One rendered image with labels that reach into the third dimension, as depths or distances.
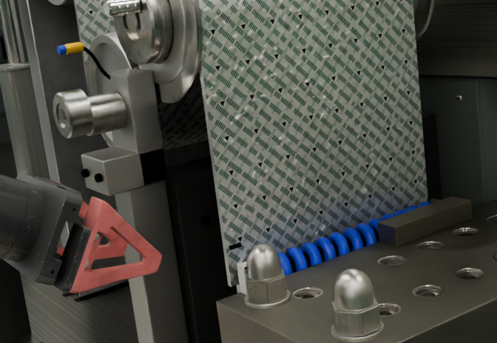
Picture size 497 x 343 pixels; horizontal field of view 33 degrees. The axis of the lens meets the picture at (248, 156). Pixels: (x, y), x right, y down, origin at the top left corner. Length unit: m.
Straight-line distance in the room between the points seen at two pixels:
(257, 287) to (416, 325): 0.13
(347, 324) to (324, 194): 0.21
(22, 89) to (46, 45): 0.38
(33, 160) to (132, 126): 0.70
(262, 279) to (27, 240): 0.18
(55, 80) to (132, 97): 0.31
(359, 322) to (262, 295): 0.10
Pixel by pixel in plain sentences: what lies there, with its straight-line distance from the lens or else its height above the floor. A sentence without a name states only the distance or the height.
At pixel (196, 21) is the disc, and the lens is 0.67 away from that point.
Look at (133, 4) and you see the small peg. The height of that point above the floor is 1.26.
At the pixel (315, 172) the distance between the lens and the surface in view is 0.76.
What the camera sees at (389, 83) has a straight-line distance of 0.80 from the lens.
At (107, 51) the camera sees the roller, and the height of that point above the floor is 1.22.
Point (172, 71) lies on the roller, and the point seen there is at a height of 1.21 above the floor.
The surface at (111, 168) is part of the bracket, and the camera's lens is 0.73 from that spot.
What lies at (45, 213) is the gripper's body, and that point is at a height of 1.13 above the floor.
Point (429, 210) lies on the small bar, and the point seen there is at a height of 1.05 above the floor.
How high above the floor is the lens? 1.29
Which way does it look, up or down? 13 degrees down
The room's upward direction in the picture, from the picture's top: 7 degrees counter-clockwise
